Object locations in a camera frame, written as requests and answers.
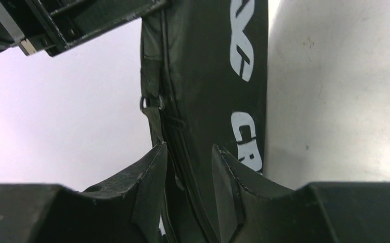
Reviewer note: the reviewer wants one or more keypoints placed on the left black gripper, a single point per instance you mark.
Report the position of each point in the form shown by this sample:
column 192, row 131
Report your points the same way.
column 58, row 26

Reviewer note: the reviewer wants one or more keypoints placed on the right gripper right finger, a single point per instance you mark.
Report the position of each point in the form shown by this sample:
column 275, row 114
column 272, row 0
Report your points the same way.
column 252, row 208

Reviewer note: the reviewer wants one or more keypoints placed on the black racket bag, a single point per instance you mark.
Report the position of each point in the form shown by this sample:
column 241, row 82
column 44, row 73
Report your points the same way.
column 204, row 83

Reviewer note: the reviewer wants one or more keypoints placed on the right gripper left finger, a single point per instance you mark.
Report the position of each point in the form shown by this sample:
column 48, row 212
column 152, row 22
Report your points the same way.
column 125, row 207

